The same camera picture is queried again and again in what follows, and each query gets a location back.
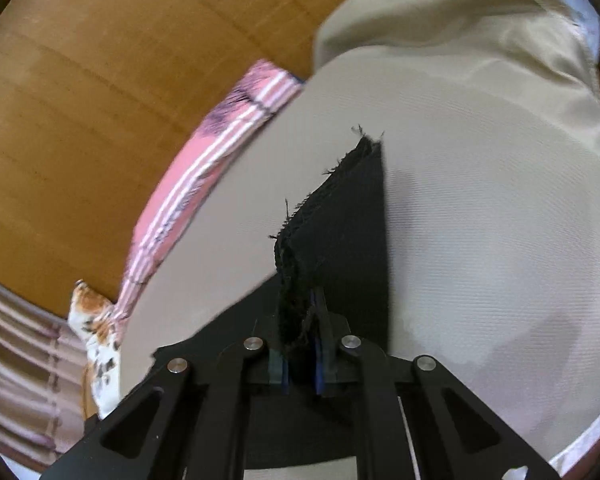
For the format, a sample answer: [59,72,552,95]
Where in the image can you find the beige bed sheet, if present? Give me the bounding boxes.
[117,55,600,480]

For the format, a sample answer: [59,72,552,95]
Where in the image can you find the beige satin blanket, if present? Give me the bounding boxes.
[312,0,600,161]

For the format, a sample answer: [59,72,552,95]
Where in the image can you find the striped floral curtain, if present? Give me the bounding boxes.
[0,272,101,471]

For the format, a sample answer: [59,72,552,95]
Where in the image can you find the pink striped tree-print pillow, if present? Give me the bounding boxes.
[177,58,306,206]

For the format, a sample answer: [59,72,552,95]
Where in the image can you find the black pants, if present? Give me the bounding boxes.
[152,125,406,471]

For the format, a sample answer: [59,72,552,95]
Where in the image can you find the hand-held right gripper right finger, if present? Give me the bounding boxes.
[310,287,563,480]

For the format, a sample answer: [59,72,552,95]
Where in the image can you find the woven bamboo headboard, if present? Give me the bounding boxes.
[0,0,366,318]

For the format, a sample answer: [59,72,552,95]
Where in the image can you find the white floral pillow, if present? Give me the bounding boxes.
[69,280,123,418]

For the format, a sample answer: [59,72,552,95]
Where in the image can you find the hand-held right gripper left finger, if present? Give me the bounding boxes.
[40,335,293,480]

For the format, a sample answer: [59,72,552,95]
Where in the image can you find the pink striped blanket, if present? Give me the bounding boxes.
[115,180,203,321]

